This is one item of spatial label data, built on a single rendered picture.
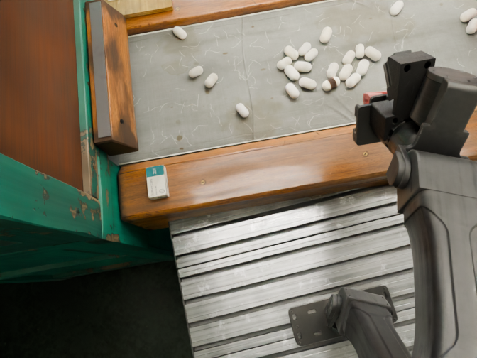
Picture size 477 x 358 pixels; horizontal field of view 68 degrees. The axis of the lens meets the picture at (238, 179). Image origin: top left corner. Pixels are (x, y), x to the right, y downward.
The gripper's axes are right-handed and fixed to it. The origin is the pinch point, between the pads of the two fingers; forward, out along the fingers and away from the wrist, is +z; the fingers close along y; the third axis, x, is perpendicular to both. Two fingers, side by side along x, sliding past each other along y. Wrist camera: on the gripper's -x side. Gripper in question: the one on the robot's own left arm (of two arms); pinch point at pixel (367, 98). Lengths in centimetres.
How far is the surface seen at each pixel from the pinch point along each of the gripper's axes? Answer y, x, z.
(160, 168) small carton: 38.1, 7.8, 2.0
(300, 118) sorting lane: 9.3, 6.7, 10.2
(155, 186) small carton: 39.4, 9.9, -0.5
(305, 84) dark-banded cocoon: 7.1, 1.2, 14.0
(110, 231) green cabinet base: 47.5, 12.9, -7.6
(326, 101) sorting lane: 3.2, 5.1, 12.1
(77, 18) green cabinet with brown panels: 48, -17, 18
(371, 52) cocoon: -7.7, -1.7, 17.2
